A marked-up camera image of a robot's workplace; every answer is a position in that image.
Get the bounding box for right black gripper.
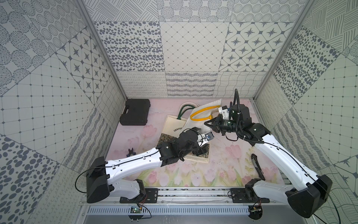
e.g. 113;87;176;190
204;114;241;136

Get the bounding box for left small circuit board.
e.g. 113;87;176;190
129;206;143;215

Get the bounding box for black tool near right arm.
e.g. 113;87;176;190
251;154;265;181

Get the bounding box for right small circuit board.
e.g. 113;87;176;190
249;205;263;220

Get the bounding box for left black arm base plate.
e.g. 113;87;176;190
119;188;158;204

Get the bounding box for starry night canvas tote bag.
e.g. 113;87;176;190
180;102;199;110

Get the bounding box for black plastic tool case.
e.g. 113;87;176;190
119;99;151;126

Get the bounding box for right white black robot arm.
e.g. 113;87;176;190
204;104;332;218

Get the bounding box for blue handled pliers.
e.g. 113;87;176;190
126;148;136;157

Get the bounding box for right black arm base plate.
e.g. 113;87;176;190
227;188;270;203

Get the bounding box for green handled floral tote bag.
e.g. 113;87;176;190
157;108;210;163

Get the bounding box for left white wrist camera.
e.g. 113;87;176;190
198;132;214;145

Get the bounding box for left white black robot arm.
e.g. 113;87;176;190
85;127;214;203

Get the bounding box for small circuit board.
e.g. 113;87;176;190
249;205;263;220
129;206;143;215

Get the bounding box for yellow handled illustrated tote bag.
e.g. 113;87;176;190
182;99;222;134

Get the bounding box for aluminium rail frame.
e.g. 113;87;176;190
90;181;296;205

